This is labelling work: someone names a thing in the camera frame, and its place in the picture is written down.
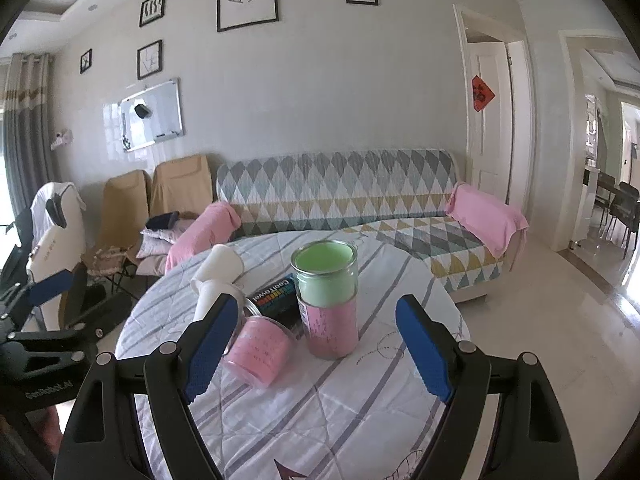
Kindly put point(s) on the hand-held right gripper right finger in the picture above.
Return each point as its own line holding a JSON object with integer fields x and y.
{"x": 425, "y": 352}

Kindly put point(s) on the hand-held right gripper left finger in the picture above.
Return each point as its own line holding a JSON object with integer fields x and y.
{"x": 210, "y": 347}

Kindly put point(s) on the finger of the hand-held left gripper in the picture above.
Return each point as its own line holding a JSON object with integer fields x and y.
{"x": 50, "y": 346}
{"x": 50, "y": 286}

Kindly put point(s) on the pink cup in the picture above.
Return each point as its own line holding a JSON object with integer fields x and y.
{"x": 260, "y": 357}
{"x": 330, "y": 330}

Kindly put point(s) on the white cup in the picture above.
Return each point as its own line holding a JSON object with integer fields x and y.
{"x": 207, "y": 302}
{"x": 222, "y": 262}

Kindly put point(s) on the green cup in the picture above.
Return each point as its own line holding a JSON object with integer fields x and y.
{"x": 325, "y": 280}

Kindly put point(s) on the white office chair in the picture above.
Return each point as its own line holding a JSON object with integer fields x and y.
{"x": 50, "y": 245}

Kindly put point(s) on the black box with coloured stripes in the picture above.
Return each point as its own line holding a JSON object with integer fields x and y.
{"x": 277, "y": 300}

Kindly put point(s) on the tan folding chair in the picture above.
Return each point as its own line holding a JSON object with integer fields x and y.
{"x": 180, "y": 185}
{"x": 120, "y": 210}

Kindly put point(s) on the pale cushions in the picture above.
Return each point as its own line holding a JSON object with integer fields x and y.
{"x": 160, "y": 247}

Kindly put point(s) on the pink towel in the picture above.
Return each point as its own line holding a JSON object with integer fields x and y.
{"x": 200, "y": 235}
{"x": 487, "y": 215}

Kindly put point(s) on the white striped tablecloth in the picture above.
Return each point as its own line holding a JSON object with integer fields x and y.
{"x": 325, "y": 410}

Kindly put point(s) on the dark blue pouch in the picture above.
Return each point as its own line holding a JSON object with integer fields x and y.
{"x": 162, "y": 221}

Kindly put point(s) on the grey curtain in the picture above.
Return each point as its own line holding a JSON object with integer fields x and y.
{"x": 25, "y": 135}

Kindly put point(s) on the sofa with diamond-pattern cover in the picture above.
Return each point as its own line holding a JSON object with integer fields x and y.
{"x": 350, "y": 195}

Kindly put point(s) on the black whiteboard eraser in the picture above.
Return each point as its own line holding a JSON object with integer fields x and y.
{"x": 143, "y": 110}

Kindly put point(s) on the whiteboard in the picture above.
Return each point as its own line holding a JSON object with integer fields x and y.
{"x": 155, "y": 115}

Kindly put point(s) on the white door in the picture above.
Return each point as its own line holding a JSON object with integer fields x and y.
{"x": 487, "y": 150}

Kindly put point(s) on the black dining chair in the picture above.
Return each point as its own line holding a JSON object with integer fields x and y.
{"x": 605, "y": 190}
{"x": 625, "y": 210}

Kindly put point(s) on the red diamond door decoration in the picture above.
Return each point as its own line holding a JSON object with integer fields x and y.
{"x": 483, "y": 93}

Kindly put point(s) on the tiny black picture frame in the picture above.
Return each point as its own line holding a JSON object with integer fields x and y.
{"x": 86, "y": 61}

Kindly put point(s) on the line-drawing picture frame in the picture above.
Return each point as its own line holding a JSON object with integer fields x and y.
{"x": 150, "y": 59}

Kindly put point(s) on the black leaf picture frame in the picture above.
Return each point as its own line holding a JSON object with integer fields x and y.
{"x": 152, "y": 9}

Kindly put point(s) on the large antler picture frame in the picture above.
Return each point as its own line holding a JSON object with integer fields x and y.
{"x": 247, "y": 0}

